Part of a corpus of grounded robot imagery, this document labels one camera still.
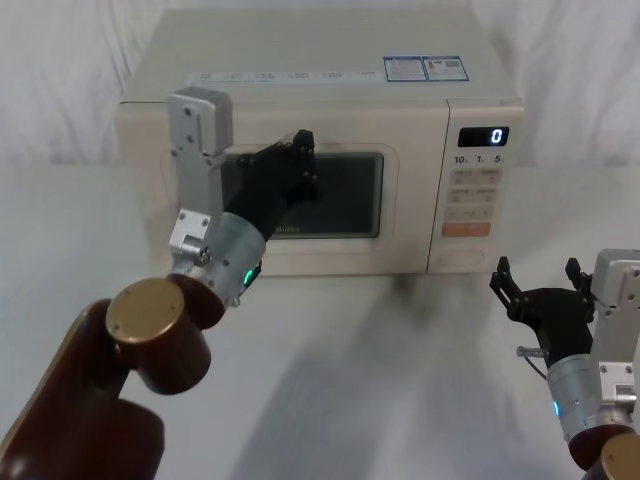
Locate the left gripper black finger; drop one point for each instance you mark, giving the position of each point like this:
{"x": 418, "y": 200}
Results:
{"x": 303, "y": 138}
{"x": 311, "y": 185}

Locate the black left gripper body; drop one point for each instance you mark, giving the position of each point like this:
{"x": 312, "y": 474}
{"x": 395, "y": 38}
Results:
{"x": 265, "y": 185}

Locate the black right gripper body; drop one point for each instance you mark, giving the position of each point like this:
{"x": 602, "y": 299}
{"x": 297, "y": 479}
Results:
{"x": 560, "y": 320}

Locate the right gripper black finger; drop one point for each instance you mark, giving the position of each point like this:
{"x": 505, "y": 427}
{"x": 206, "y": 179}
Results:
{"x": 580, "y": 282}
{"x": 507, "y": 287}

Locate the cream microwave oven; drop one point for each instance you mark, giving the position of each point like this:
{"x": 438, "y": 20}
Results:
{"x": 350, "y": 110}

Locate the brown left robot arm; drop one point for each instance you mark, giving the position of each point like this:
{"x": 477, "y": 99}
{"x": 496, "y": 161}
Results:
{"x": 145, "y": 315}

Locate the long white label strip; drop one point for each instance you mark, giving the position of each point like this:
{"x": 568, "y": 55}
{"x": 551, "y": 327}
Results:
{"x": 300, "y": 76}

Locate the blue-edged label sticker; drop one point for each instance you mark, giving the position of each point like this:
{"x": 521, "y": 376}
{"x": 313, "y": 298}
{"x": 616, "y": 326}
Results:
{"x": 426, "y": 68}

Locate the white table cloth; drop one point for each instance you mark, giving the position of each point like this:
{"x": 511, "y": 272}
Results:
{"x": 350, "y": 380}

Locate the white curtain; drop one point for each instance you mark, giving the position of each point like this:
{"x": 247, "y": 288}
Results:
{"x": 60, "y": 75}

